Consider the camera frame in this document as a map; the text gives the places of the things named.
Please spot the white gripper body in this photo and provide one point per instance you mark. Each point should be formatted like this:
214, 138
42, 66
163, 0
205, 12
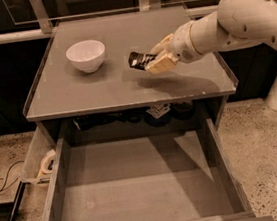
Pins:
182, 44

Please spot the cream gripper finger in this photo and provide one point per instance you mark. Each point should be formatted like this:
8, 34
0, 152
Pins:
164, 62
162, 45

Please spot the black rxbar chocolate wrapper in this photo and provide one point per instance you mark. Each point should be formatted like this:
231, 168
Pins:
139, 61

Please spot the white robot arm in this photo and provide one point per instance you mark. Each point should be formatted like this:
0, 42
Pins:
236, 24

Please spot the grey cabinet with counter top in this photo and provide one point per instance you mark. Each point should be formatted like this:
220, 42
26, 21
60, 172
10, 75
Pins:
59, 90

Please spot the open grey top drawer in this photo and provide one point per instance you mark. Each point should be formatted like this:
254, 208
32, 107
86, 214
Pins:
178, 175

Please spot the black white patterned packet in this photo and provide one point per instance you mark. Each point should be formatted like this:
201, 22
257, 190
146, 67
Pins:
159, 110

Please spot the dark round item in cabinet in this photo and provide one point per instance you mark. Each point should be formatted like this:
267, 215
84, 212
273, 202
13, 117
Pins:
183, 111

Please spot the white ceramic bowl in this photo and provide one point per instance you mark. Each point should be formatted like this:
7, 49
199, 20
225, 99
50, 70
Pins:
86, 56

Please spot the white tape roll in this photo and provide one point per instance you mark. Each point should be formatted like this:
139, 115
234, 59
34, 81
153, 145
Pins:
46, 165

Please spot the clear plastic side bin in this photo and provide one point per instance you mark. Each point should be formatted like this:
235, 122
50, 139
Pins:
38, 148

